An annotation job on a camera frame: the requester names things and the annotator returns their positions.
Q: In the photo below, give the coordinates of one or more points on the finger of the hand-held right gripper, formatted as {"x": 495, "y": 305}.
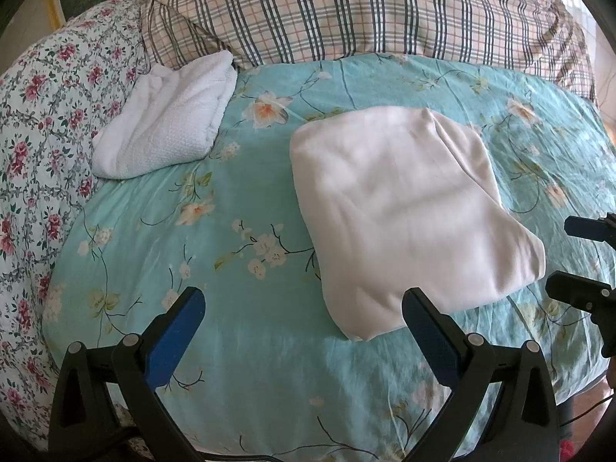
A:
{"x": 577, "y": 291}
{"x": 592, "y": 228}

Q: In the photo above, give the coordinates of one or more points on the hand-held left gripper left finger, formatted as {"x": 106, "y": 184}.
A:
{"x": 178, "y": 337}

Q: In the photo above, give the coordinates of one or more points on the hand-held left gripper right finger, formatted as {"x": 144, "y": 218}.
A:
{"x": 433, "y": 341}

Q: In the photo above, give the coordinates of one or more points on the cream garment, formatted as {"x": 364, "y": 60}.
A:
{"x": 399, "y": 211}

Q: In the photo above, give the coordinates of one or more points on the teal floral bed sheet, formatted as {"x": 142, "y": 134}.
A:
{"x": 269, "y": 385}

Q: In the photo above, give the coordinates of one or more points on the white folded towel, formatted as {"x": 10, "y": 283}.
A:
{"x": 163, "y": 115}

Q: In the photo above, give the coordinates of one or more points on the pink floral quilt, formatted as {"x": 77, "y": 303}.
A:
{"x": 43, "y": 154}

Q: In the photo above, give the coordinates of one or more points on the plaid pillow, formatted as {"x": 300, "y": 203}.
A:
{"x": 361, "y": 5}

